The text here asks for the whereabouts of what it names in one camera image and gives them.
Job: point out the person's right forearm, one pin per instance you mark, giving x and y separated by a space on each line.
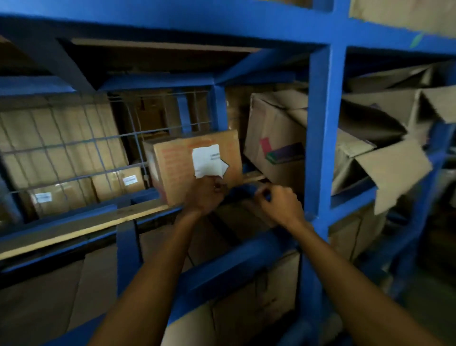
356 292

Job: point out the person's right hand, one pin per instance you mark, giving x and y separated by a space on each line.
283 206

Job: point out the red lettered cardboard box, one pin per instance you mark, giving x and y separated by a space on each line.
174 167

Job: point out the person's left forearm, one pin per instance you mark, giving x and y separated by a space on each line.
149 288

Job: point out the blue metal shelving rack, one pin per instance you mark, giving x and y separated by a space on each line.
324 124

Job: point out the person's left hand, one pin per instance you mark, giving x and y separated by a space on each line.
205 196

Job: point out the row of top-shelf cartons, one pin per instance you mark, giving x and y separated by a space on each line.
278 121

